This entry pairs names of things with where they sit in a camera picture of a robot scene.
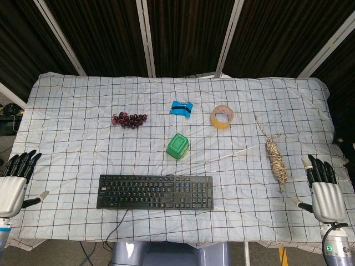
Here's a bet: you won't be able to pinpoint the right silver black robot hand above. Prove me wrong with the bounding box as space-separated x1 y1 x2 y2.
290 154 347 224

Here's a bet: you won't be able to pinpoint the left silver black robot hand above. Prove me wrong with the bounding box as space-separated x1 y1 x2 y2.
0 149 49 218

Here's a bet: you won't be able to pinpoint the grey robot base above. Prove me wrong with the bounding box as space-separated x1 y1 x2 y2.
110 240 231 266

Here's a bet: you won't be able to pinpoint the black computer keyboard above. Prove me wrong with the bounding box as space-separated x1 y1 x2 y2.
96 174 215 211

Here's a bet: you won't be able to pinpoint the black equipment with yellow parts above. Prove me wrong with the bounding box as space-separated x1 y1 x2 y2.
0 101 25 136

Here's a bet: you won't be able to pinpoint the checked light blue tablecloth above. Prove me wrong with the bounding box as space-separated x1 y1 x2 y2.
4 72 355 249

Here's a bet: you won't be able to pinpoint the white table leg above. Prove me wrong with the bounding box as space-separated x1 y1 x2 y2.
243 241 251 266

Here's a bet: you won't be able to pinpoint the yellow adhesive tape roll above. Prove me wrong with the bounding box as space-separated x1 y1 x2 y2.
210 105 236 130

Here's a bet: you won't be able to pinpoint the bunch of dark red grapes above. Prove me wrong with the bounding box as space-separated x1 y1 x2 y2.
111 111 148 129

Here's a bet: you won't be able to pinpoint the green plastic box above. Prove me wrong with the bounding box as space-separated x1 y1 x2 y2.
165 133 190 161

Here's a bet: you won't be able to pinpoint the blue snack packet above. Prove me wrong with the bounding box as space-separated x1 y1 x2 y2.
169 100 194 117

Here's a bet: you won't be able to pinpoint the bundle of beige rope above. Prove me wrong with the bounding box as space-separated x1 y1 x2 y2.
254 115 289 194

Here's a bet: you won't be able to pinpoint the blue cable on floor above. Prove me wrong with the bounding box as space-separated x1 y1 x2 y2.
79 241 97 266

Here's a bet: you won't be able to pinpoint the thin black cable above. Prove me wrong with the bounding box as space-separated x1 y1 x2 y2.
103 208 131 250

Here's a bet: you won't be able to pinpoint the white folding screen frame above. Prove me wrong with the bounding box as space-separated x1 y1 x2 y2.
0 0 355 110

